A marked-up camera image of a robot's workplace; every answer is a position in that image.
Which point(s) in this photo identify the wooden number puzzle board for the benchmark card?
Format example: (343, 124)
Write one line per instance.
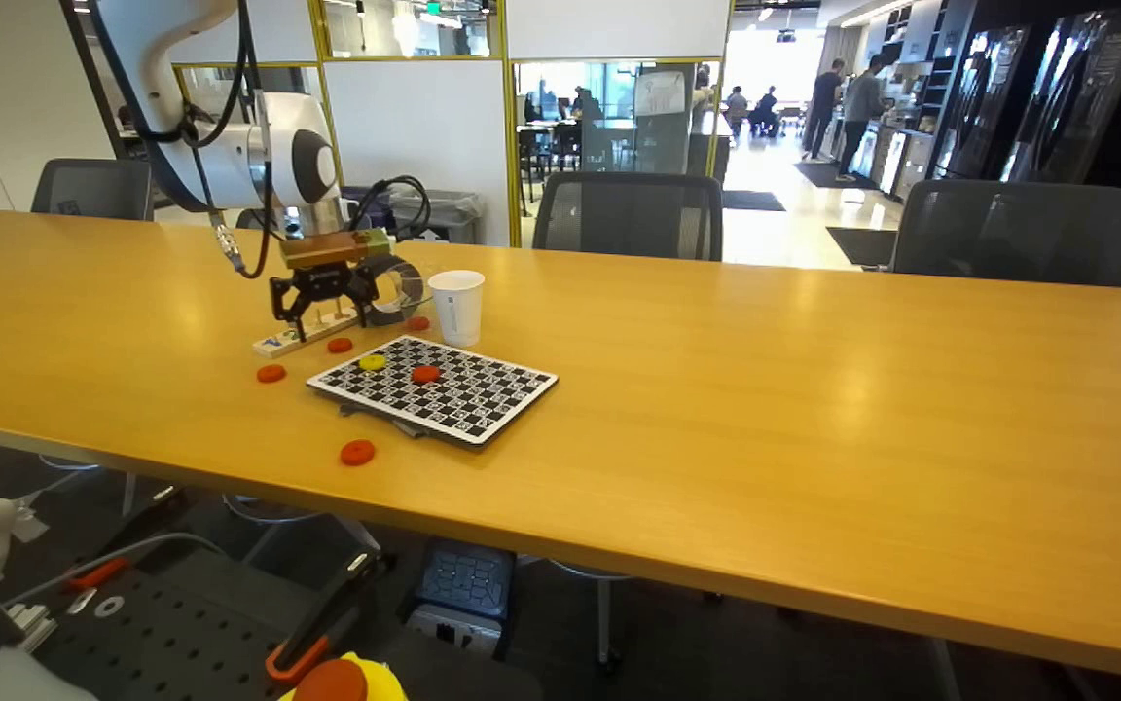
(278, 342)

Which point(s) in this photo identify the standing person dark clothes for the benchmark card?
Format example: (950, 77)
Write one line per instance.
(824, 105)
(865, 115)

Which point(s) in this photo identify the grey blue floor box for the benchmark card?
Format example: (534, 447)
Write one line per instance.
(464, 591)

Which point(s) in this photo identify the yellow disc with hole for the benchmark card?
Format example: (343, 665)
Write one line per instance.
(372, 363)

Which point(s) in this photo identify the black white marker board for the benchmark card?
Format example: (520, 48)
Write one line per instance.
(469, 390)

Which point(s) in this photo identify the grey bin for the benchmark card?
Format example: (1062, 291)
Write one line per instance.
(453, 216)

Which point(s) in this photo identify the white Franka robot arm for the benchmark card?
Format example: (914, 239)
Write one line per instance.
(278, 139)

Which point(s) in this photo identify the black tape roll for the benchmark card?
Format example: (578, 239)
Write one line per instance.
(420, 291)

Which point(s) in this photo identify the large dark floor mat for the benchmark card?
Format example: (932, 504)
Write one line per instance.
(863, 243)

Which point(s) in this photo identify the grey mesh office chair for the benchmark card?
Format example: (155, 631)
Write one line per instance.
(629, 216)
(94, 189)
(1020, 231)

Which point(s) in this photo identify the orange disc with hole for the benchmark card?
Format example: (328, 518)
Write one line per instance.
(420, 324)
(356, 452)
(342, 343)
(425, 375)
(270, 373)

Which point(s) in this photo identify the yellow red emergency stop button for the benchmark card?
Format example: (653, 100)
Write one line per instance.
(381, 681)

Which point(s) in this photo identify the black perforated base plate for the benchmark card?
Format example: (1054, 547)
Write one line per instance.
(184, 636)

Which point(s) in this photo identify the small dark floor mat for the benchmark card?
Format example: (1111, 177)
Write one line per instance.
(753, 199)

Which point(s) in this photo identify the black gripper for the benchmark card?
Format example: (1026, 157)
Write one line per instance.
(333, 285)

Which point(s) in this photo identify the distant walking person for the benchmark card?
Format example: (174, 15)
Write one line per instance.
(763, 112)
(736, 112)

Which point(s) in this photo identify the black glass door refrigerators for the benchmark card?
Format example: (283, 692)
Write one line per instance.
(1054, 92)

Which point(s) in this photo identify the tan wrist camera box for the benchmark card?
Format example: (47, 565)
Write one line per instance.
(328, 251)

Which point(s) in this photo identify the black orange clamp tool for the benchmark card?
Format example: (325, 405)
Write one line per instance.
(342, 599)

